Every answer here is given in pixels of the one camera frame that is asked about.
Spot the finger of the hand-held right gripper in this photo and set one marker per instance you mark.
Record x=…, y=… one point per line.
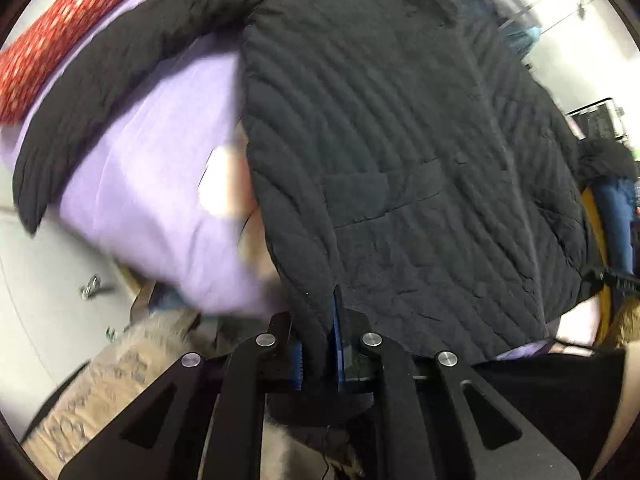
x=617, y=280

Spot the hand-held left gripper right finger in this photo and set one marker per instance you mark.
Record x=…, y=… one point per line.
x=340, y=345

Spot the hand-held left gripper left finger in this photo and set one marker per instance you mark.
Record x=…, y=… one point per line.
x=299, y=366

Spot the black quilted jacket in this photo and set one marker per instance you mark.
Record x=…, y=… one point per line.
x=400, y=160

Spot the blue jeans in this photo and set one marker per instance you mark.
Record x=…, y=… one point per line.
x=615, y=225

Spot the beige patterned cloth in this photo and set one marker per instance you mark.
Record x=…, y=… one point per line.
x=100, y=385

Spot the small metal object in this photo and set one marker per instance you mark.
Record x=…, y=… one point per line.
x=90, y=286

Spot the purple floral bedsheet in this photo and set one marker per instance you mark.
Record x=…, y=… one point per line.
x=150, y=185

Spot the red patterned cloth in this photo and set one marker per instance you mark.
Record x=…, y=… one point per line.
x=50, y=45

